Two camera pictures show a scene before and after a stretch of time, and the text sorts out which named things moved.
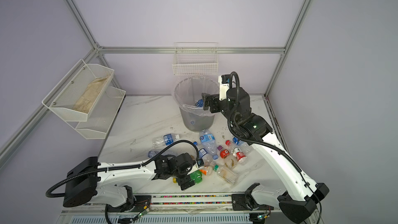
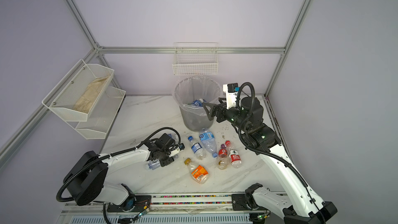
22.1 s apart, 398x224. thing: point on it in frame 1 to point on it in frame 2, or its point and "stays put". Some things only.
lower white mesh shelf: (101, 115) stays put
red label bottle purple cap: (224, 153) stays put
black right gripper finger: (209, 98) to (210, 117)
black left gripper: (182, 182) to (168, 161)
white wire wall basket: (195, 58) stays put
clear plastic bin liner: (187, 93) stays put
